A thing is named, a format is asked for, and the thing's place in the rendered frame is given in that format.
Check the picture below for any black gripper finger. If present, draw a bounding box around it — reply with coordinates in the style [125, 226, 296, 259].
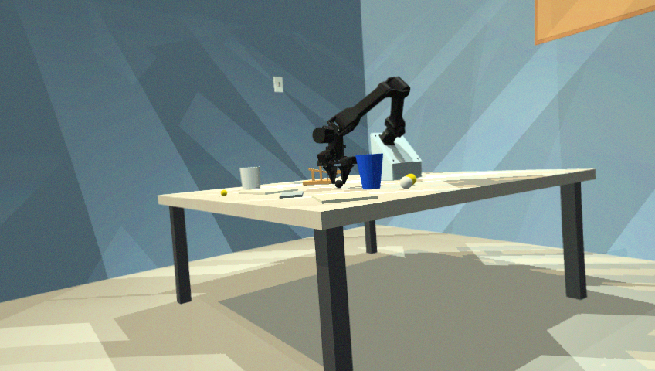
[338, 165, 353, 185]
[322, 166, 338, 185]

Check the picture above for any blue cup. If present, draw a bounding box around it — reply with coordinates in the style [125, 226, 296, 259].
[356, 154, 383, 189]

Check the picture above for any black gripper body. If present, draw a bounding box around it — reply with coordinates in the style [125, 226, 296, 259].
[317, 143, 357, 167]

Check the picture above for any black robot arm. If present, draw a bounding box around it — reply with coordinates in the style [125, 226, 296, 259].
[313, 77, 410, 163]

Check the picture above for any white ball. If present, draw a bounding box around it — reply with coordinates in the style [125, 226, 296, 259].
[399, 176, 412, 189]

